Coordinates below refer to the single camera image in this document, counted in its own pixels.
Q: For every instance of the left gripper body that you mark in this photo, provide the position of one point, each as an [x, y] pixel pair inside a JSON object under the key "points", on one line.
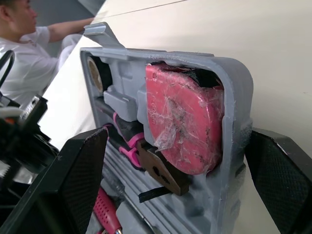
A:
{"points": [[26, 141]]}

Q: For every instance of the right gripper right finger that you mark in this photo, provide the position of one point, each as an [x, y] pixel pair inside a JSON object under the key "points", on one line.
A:
{"points": [[280, 180]]}

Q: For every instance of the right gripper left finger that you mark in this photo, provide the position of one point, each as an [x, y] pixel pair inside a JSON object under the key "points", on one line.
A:
{"points": [[73, 175]]}

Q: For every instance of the grey plastic tool case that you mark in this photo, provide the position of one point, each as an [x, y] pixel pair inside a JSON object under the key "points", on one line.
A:
{"points": [[219, 151]]}

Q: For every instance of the black tape roll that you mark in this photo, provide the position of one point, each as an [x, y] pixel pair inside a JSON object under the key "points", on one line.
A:
{"points": [[97, 75]]}

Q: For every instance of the pink tape measure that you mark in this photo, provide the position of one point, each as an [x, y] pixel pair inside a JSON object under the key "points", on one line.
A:
{"points": [[185, 122]]}

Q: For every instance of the person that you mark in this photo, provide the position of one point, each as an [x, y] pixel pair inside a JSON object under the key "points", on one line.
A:
{"points": [[26, 56]]}

